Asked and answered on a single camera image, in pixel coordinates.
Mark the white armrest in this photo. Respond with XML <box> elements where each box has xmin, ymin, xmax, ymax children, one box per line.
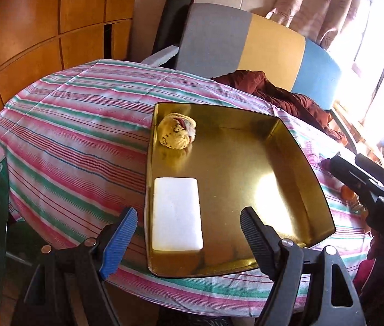
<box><xmin>141</xmin><ymin>45</ymin><xmax>180</xmax><ymax>66</ymax></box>

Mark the striped bed sheet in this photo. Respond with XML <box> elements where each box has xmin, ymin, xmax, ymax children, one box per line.
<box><xmin>0</xmin><ymin>60</ymin><xmax>371</xmax><ymax>316</ymax></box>

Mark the dark red jacket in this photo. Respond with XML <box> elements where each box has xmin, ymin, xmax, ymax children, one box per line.
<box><xmin>212</xmin><ymin>70</ymin><xmax>347</xmax><ymax>145</ymax></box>

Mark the black rolled mat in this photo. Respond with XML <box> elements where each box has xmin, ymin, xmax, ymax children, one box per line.
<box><xmin>152</xmin><ymin>0</ymin><xmax>194</xmax><ymax>53</ymax></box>

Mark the wooden wardrobe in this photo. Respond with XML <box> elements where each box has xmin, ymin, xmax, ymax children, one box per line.
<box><xmin>0</xmin><ymin>0</ymin><xmax>134</xmax><ymax>111</ymax></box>

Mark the gold metal tray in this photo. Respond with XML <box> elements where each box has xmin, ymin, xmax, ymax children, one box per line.
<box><xmin>144</xmin><ymin>102</ymin><xmax>336</xmax><ymax>278</ymax></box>

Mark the beige curtain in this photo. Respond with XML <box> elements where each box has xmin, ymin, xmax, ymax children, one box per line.
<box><xmin>266</xmin><ymin>0</ymin><xmax>361</xmax><ymax>49</ymax></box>

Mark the white foam block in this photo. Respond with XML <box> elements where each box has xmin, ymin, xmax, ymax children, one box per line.
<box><xmin>152</xmin><ymin>177</ymin><xmax>204</xmax><ymax>252</ymax></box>

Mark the orange fruit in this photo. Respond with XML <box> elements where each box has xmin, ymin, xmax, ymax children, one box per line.
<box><xmin>340</xmin><ymin>185</ymin><xmax>356</xmax><ymax>201</ymax></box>

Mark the yellow plush toy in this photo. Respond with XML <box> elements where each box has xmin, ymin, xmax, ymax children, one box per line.
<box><xmin>158</xmin><ymin>113</ymin><xmax>196</xmax><ymax>150</ymax></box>

